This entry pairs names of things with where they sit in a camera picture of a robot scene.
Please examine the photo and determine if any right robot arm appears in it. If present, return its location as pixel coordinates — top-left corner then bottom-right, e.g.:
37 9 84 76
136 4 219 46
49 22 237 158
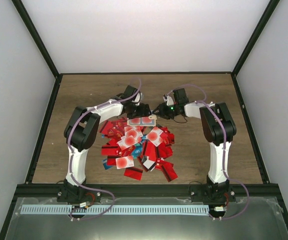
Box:
152 88 237 202

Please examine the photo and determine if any black front frame rail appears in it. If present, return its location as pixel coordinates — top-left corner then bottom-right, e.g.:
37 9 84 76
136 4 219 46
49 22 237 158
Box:
14 183 281 203

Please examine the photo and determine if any light blue cable duct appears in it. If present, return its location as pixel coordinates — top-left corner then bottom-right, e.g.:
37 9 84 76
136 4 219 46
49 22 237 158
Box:
20 204 209 216

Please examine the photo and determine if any beige leather card holder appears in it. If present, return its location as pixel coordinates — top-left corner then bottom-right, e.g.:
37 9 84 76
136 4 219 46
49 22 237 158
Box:
127 115 157 127

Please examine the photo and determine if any red card bottom right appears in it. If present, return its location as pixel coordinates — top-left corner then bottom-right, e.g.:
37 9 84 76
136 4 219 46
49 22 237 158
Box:
156 161 178 182

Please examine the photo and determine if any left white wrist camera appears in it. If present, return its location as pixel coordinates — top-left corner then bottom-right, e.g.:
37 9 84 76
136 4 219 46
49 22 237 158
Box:
132 92 143 104

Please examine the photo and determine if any white pink gradient card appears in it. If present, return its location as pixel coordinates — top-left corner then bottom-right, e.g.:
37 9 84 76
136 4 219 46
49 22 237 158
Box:
117 129 143 150

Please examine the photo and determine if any red card bottom centre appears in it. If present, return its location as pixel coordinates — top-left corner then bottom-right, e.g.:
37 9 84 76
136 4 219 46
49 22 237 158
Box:
124 167 143 181

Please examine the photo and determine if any white red circle card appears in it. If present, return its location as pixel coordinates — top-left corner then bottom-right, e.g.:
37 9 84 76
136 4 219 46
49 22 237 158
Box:
146 126 167 147

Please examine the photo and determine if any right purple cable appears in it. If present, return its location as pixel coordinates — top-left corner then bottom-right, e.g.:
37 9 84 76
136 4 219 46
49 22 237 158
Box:
165 84 250 221

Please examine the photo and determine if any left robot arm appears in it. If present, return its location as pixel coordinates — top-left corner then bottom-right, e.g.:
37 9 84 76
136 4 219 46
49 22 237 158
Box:
60 85 151 202

